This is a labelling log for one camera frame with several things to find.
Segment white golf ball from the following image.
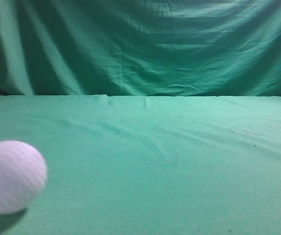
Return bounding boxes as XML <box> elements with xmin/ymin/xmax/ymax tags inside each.
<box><xmin>0</xmin><ymin>140</ymin><xmax>48</xmax><ymax>214</ymax></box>

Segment green backdrop curtain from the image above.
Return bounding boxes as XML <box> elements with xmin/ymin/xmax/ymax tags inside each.
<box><xmin>0</xmin><ymin>0</ymin><xmax>281</xmax><ymax>96</ymax></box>

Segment green table cloth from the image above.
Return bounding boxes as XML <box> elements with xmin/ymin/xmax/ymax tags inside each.
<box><xmin>0</xmin><ymin>95</ymin><xmax>281</xmax><ymax>235</ymax></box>

